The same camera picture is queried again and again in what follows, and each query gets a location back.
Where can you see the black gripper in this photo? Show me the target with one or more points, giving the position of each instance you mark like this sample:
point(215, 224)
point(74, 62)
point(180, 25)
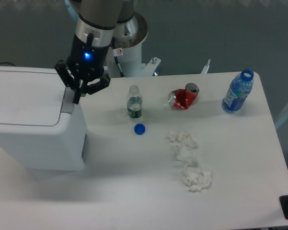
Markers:
point(86, 60)

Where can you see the white push-button trash can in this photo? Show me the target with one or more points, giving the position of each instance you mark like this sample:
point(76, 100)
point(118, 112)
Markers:
point(40, 126)

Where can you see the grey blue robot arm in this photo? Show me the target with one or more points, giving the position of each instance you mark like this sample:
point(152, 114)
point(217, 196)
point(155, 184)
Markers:
point(100, 17)

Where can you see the crushed red soda can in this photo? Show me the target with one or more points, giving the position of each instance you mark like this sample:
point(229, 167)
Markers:
point(183, 98)

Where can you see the clear green-label plastic bottle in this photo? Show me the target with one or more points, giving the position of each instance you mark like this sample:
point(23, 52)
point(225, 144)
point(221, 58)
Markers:
point(134, 102)

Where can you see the blue bottle cap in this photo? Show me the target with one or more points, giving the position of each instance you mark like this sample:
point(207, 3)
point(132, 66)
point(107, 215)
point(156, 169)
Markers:
point(139, 129)

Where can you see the crumpled white tissue upper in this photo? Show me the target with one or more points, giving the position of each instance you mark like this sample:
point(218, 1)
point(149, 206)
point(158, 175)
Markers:
point(184, 138)

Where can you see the crumpled white tissue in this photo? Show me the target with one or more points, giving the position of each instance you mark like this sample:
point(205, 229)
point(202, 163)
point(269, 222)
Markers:
point(187, 155)
point(195, 178)
point(184, 138)

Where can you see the crumpled white tissue middle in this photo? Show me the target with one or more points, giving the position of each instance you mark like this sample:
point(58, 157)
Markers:
point(187, 155)

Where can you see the crumpled white tissue lower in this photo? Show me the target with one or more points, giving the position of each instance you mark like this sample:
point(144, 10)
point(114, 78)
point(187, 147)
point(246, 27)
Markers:
point(195, 178)

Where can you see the blue plastic drink bottle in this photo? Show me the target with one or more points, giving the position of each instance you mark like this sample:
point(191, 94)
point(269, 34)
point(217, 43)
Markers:
point(238, 91)

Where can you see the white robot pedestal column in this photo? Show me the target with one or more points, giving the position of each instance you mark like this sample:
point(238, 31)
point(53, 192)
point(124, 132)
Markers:
point(127, 40)

